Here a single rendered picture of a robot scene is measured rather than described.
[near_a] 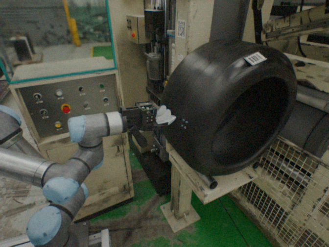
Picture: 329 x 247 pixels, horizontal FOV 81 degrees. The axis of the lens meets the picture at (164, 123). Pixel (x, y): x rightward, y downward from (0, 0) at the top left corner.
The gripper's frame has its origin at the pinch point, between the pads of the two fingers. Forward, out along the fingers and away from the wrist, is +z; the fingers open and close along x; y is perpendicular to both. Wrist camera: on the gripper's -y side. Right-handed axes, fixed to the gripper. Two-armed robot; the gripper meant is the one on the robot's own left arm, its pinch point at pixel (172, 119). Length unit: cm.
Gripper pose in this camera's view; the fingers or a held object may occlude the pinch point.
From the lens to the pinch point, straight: 73.5
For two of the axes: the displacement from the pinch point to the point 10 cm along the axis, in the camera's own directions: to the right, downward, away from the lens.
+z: 8.8, -1.5, 4.4
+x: -4.6, -4.7, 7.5
